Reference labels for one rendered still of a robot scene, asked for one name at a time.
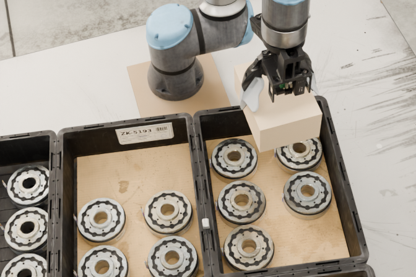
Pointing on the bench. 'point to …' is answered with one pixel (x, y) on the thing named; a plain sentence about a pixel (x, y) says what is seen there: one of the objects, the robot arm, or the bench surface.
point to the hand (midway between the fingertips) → (276, 96)
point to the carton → (280, 115)
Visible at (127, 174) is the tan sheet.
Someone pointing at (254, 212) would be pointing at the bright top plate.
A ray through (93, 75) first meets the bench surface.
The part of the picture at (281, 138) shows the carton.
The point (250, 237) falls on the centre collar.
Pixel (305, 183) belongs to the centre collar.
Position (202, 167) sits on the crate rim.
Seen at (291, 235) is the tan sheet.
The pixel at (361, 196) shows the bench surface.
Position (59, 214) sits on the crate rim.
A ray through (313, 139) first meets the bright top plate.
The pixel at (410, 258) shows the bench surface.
